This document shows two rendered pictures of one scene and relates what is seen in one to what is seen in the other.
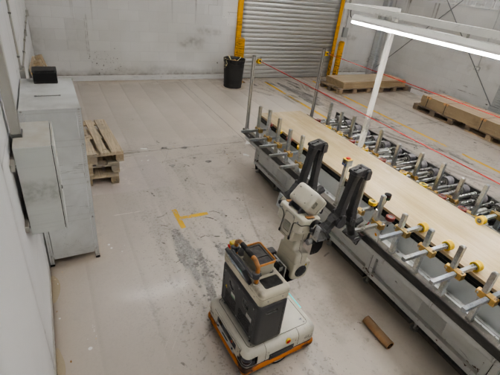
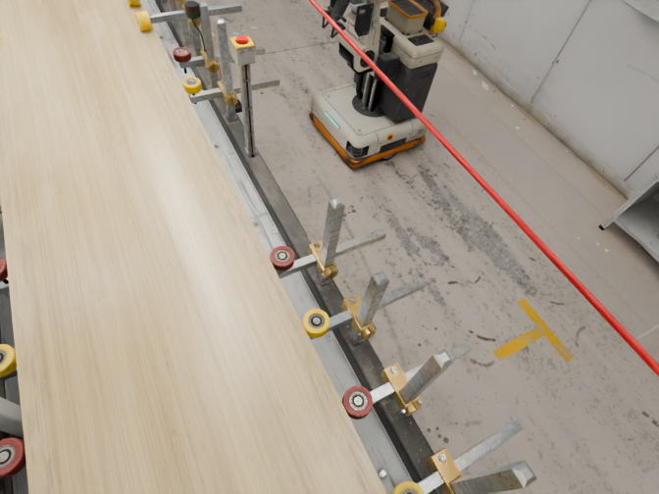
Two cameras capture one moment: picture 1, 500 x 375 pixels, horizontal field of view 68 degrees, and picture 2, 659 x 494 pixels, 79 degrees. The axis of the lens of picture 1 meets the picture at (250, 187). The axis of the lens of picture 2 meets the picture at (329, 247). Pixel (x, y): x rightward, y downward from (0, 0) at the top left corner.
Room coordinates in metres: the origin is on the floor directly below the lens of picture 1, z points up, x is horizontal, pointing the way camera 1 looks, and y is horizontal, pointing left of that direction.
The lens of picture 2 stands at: (4.59, -0.58, 1.99)
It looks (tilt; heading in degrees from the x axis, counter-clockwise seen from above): 55 degrees down; 174
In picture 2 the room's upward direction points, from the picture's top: 10 degrees clockwise
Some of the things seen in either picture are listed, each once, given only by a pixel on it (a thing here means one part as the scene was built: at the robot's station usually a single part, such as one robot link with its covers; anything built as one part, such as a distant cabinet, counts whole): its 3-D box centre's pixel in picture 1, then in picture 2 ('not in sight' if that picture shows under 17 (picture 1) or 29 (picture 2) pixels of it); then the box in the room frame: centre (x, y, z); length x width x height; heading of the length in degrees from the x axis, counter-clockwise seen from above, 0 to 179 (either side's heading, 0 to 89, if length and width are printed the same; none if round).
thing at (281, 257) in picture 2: not in sight; (281, 264); (3.88, -0.66, 0.85); 0.08 x 0.08 x 0.11
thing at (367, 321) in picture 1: (377, 332); not in sight; (2.25, -1.26, 0.04); 0.30 x 0.08 x 0.08; 30
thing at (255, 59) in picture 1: (253, 94); not in sight; (4.99, 0.11, 1.20); 0.15 x 0.12 x 1.00; 30
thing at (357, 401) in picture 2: not in sight; (355, 405); (4.31, -0.41, 0.85); 0.08 x 0.08 x 0.11
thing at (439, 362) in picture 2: (277, 136); (414, 387); (4.27, -0.26, 0.92); 0.04 x 0.04 x 0.48; 30
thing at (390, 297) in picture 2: (285, 154); (369, 307); (4.00, -0.36, 0.83); 0.43 x 0.03 x 0.04; 120
